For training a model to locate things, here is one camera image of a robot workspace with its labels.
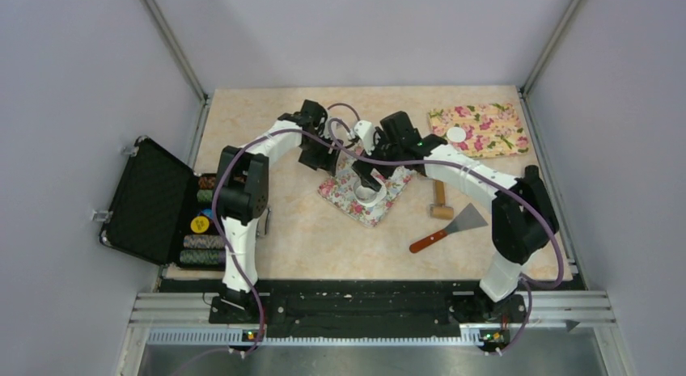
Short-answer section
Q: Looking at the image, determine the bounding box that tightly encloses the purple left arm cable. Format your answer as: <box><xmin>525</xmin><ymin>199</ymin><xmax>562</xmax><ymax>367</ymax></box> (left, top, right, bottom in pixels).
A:
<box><xmin>211</xmin><ymin>102</ymin><xmax>361</xmax><ymax>358</ymax></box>

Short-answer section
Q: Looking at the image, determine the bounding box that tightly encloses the wooden dough roller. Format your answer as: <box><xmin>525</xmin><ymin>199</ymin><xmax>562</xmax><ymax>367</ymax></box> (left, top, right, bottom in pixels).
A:
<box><xmin>430</xmin><ymin>180</ymin><xmax>454</xmax><ymax>220</ymax></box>

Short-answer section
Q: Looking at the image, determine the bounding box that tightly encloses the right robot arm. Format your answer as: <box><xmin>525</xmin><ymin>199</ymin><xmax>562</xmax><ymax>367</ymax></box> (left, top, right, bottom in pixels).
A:
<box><xmin>350</xmin><ymin>112</ymin><xmax>561</xmax><ymax>321</ymax></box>

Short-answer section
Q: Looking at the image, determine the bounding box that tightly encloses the white dough piece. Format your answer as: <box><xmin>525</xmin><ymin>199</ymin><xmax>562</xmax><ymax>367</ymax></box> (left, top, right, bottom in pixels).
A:
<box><xmin>352</xmin><ymin>171</ymin><xmax>387</xmax><ymax>207</ymax></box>

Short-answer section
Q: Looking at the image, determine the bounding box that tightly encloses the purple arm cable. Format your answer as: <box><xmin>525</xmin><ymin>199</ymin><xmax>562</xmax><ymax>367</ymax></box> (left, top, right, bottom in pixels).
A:
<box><xmin>211</xmin><ymin>102</ymin><xmax>361</xmax><ymax>358</ymax></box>
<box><xmin>328</xmin><ymin>117</ymin><xmax>565</xmax><ymax>358</ymax></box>

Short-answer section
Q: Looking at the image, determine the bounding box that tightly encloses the blue poker chip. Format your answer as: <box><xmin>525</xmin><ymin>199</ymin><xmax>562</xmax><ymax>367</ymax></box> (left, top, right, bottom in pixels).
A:
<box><xmin>200</xmin><ymin>209</ymin><xmax>214</xmax><ymax>222</ymax></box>

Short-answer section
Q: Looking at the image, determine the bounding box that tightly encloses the flat round white wrapper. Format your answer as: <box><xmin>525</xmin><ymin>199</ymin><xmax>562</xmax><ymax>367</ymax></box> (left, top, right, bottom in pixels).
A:
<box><xmin>446</xmin><ymin>126</ymin><xmax>467</xmax><ymax>143</ymax></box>

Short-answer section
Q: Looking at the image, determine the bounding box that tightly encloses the yellow poker chip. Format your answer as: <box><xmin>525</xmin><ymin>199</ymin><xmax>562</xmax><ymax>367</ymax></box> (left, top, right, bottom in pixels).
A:
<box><xmin>189</xmin><ymin>215</ymin><xmax>210</xmax><ymax>234</ymax></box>

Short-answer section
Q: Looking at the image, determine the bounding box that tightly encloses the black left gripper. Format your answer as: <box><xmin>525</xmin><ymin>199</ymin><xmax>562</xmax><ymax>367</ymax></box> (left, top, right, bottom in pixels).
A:
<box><xmin>299</xmin><ymin>131</ymin><xmax>342</xmax><ymax>176</ymax></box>

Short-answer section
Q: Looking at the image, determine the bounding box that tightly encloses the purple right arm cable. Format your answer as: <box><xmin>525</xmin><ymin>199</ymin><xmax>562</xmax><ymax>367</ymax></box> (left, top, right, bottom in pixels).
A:
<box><xmin>328</xmin><ymin>117</ymin><xmax>565</xmax><ymax>358</ymax></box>

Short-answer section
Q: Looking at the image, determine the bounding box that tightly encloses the white floral tray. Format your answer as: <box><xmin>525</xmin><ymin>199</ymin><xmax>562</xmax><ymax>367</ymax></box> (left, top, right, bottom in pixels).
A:
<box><xmin>318</xmin><ymin>152</ymin><xmax>414</xmax><ymax>227</ymax></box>

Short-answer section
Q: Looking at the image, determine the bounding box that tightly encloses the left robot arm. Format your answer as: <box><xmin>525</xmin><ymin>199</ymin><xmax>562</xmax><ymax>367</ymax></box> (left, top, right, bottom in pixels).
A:
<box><xmin>211</xmin><ymin>99</ymin><xmax>340</xmax><ymax>322</ymax></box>

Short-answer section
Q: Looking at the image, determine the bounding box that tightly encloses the black poker chip case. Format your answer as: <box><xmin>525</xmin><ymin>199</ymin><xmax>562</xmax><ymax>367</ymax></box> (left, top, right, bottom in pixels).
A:
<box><xmin>99</xmin><ymin>136</ymin><xmax>227</xmax><ymax>271</ymax></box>

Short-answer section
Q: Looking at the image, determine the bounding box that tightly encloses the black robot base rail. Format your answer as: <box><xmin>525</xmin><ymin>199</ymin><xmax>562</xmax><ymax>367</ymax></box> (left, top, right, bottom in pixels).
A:
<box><xmin>209</xmin><ymin>280</ymin><xmax>526</xmax><ymax>339</ymax></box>

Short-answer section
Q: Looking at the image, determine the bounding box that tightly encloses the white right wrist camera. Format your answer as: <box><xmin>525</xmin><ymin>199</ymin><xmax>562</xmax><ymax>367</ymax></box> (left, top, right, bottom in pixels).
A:
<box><xmin>353</xmin><ymin>120</ymin><xmax>376</xmax><ymax>155</ymax></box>

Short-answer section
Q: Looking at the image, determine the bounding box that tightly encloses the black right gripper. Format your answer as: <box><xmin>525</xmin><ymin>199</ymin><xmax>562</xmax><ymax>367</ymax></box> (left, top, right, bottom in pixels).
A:
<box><xmin>352</xmin><ymin>128</ymin><xmax>402</xmax><ymax>192</ymax></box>

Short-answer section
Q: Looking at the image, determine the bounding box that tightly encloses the yellow floral tray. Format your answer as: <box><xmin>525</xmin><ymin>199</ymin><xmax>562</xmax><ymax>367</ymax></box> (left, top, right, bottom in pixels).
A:
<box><xmin>428</xmin><ymin>103</ymin><xmax>531</xmax><ymax>158</ymax></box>

